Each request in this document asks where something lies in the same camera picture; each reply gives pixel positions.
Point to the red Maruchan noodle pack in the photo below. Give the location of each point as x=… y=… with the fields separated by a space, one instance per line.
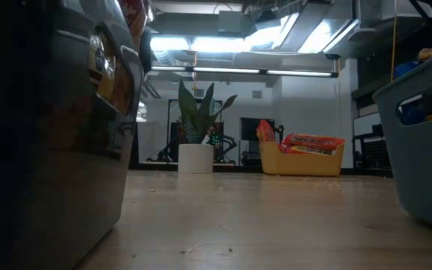
x=135 y=17

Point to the black background robot rig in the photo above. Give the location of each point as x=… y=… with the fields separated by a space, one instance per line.
x=227 y=144

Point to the green succulent plant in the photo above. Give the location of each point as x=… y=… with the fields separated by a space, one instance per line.
x=197 y=116

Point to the white plant pot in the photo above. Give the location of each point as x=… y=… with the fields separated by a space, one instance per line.
x=195 y=159

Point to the fluorescent ceiling tube light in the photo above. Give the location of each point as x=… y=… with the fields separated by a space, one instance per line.
x=167 y=68
x=227 y=70
x=298 y=73

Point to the yellow plastic bin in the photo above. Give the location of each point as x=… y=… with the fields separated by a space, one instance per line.
x=298 y=165

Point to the grey ceiling unit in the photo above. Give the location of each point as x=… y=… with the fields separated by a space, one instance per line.
x=231 y=22

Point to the dark grey left bin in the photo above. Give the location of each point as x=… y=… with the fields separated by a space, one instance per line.
x=32 y=210

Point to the teal plastic bin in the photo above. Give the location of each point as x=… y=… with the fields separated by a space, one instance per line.
x=426 y=168

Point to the black wall monitor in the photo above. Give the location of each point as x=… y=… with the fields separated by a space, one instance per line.
x=249 y=129

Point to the black aluminium table frame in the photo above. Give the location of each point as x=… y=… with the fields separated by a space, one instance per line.
x=238 y=168

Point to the grey wall vent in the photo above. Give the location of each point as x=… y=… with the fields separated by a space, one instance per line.
x=257 y=94

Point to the white wall board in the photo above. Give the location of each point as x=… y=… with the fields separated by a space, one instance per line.
x=366 y=123

